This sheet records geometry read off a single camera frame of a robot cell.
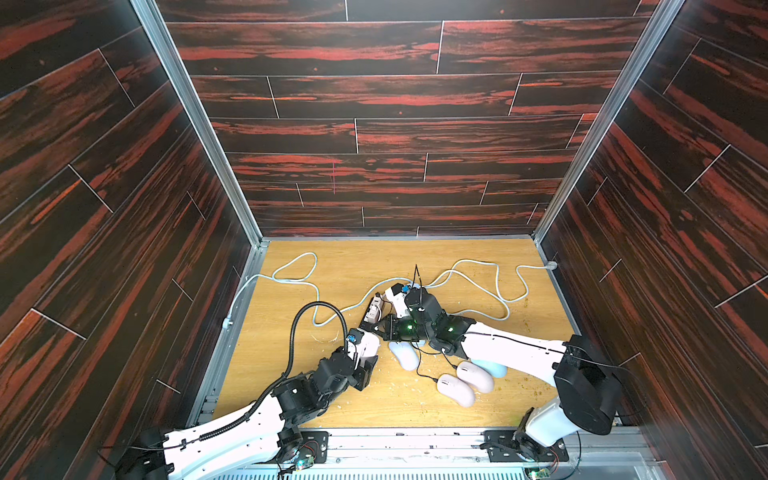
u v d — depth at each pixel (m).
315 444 0.73
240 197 1.06
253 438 0.52
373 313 0.91
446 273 1.07
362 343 0.68
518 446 0.65
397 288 0.75
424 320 0.64
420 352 0.69
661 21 0.67
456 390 0.82
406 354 0.87
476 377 0.84
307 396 0.58
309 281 1.07
